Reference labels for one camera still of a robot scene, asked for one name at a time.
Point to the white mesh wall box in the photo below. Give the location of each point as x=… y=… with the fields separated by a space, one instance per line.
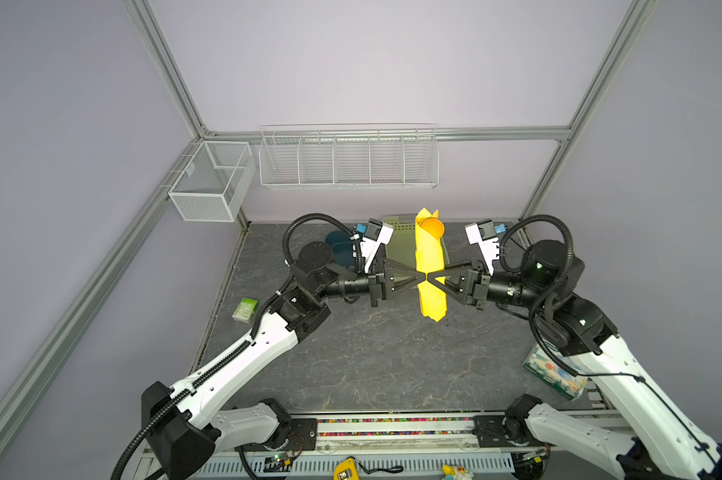
x=213 y=183

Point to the orange plastic spoon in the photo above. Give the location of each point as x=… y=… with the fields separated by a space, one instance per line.
x=433 y=226

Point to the dark teal plastic tub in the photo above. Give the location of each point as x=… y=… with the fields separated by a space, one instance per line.
x=340 y=242

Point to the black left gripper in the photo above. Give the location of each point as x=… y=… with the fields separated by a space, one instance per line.
x=392 y=267

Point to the yellow white toy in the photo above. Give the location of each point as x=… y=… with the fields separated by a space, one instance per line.
x=456 y=473

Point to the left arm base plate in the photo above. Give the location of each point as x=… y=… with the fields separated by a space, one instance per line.
x=299 y=434

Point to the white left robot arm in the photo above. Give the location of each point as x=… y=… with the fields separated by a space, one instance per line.
x=185 y=424

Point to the small green box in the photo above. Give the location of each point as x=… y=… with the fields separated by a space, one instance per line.
x=245 y=310

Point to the yellow handheld device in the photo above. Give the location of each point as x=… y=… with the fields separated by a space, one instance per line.
x=347 y=470

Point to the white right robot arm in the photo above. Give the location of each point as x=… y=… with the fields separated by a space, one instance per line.
x=664 y=442

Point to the colourful tissue packet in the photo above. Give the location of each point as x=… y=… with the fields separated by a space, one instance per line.
x=544 y=368

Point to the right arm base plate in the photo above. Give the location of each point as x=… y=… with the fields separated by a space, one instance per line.
x=504 y=431

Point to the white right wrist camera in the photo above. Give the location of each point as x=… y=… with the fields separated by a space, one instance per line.
x=484 y=234

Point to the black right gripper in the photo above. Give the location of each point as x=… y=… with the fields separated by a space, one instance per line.
x=469 y=277

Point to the light green perforated basket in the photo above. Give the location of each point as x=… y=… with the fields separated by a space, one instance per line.
x=402 y=244

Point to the yellow paper napkin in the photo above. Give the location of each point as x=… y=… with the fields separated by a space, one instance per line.
x=429 y=257

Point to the white wire wall basket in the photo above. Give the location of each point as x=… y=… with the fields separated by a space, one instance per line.
x=349 y=156

